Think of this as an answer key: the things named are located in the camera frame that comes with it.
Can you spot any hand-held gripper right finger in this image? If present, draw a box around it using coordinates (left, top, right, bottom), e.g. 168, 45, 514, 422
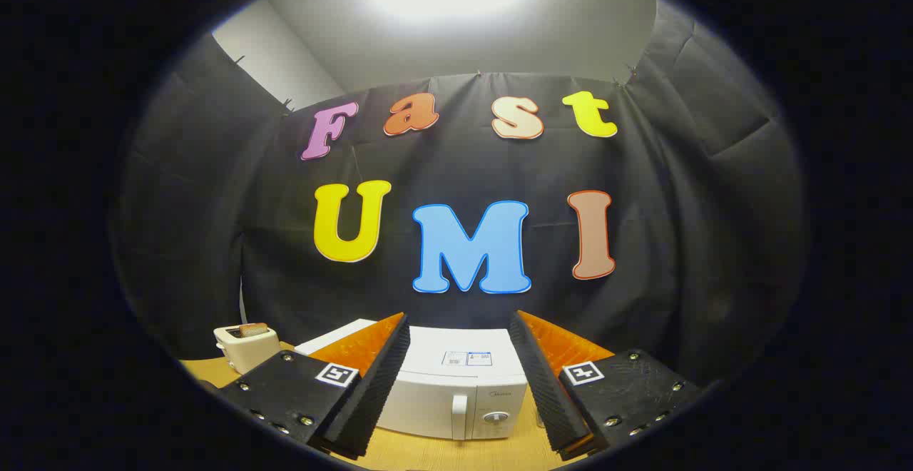
508, 310, 703, 461

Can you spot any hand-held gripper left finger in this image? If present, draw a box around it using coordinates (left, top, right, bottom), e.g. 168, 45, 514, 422
214, 312, 412, 460

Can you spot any white microwave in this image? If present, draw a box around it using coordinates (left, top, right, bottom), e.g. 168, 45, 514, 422
295, 319, 530, 442

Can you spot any white toaster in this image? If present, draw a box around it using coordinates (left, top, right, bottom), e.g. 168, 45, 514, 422
214, 323, 280, 375

